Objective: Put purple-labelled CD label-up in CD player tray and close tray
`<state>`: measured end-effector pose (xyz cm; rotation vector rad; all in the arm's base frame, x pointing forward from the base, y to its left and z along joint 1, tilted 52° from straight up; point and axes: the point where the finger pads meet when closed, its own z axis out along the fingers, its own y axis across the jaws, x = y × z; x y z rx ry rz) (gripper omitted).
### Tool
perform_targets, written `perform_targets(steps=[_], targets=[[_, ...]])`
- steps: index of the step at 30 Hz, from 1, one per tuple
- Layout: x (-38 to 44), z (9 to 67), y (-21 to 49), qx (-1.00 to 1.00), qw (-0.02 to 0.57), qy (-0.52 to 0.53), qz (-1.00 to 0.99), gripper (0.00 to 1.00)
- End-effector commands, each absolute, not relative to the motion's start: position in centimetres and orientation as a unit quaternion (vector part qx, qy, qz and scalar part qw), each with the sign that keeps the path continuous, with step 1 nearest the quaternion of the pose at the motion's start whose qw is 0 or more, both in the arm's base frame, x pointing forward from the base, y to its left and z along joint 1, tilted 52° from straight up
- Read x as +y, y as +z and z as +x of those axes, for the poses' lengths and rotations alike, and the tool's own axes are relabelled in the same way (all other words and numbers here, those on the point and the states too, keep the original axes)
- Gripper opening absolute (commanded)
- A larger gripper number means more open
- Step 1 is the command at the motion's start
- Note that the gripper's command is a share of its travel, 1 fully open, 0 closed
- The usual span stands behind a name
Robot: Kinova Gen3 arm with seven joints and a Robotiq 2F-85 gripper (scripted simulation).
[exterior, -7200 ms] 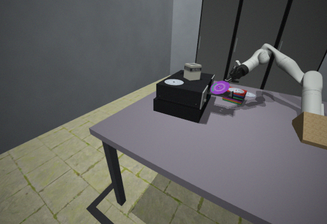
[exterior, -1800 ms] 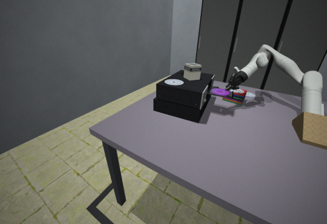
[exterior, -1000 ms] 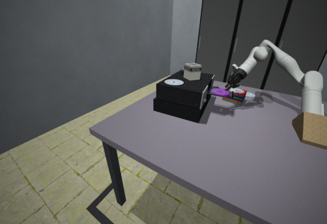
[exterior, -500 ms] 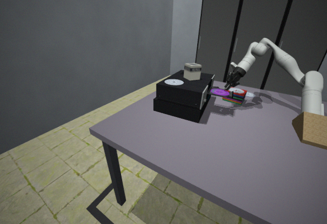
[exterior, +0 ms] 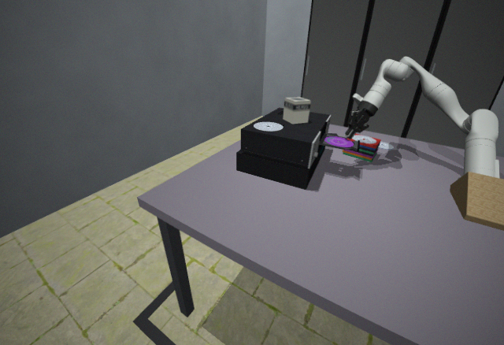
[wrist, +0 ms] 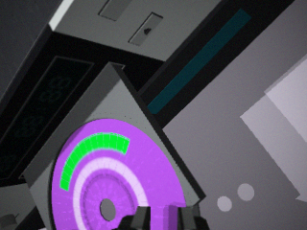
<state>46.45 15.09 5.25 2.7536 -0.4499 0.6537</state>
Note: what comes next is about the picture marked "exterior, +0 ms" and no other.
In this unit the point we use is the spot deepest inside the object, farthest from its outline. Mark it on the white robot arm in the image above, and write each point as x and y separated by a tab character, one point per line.
480	143

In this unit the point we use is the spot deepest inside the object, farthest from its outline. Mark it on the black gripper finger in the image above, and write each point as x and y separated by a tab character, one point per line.
362	127
352	123

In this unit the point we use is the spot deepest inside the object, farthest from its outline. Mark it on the silver cd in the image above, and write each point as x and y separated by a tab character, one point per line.
386	146
364	139
263	126

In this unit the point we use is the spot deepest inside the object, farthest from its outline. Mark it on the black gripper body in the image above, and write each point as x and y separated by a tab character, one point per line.
367	109

